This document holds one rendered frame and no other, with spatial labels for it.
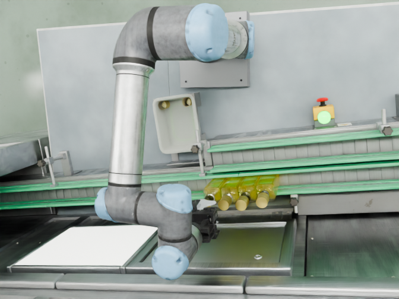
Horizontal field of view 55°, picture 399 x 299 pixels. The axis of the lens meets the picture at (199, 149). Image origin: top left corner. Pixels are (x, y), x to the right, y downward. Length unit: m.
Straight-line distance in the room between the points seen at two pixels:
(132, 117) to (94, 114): 0.90
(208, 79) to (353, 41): 0.53
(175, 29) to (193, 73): 0.68
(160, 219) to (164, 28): 0.40
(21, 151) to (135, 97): 1.06
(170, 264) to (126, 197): 0.17
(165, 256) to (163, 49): 0.44
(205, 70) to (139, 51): 0.64
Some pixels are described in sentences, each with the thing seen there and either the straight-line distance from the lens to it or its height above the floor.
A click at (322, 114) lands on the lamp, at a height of 0.85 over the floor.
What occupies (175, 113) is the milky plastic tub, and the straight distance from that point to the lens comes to 1.55.
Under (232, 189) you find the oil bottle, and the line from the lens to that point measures 1.22.
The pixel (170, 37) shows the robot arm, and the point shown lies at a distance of 0.82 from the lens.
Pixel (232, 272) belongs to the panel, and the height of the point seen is 1.32.
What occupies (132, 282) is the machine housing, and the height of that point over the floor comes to 1.39.
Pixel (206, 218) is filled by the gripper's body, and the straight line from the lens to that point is 1.00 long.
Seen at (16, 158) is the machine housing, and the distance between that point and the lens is 1.82.
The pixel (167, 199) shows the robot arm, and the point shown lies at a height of 1.52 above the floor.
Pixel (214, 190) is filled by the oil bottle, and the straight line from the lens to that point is 1.23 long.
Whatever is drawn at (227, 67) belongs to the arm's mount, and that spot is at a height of 0.80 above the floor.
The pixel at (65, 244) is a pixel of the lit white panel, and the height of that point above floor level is 1.15.
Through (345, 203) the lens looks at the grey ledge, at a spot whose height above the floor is 0.88.
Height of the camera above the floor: 2.22
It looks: 70 degrees down
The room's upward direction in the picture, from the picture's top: 126 degrees counter-clockwise
